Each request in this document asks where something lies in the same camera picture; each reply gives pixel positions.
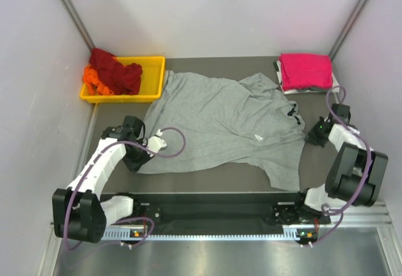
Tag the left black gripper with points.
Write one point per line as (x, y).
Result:
(135, 166)

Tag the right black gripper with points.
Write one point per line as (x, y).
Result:
(311, 137)

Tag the grey t shirt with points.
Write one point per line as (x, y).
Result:
(207, 122)

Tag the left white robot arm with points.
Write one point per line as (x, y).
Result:
(78, 212)

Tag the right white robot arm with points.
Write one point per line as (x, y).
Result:
(347, 170)

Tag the dark red t shirt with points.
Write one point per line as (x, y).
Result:
(118, 78)

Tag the yellow plastic bin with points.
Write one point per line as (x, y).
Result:
(152, 80)

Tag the orange t shirt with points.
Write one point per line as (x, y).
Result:
(94, 86)

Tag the folded pink t shirt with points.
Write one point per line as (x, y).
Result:
(301, 71)

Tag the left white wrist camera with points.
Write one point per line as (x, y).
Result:
(156, 143)

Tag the aluminium frame rail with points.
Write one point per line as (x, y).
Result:
(366, 217)

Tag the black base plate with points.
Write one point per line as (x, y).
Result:
(223, 213)

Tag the slotted cable duct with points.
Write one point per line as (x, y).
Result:
(136, 233)

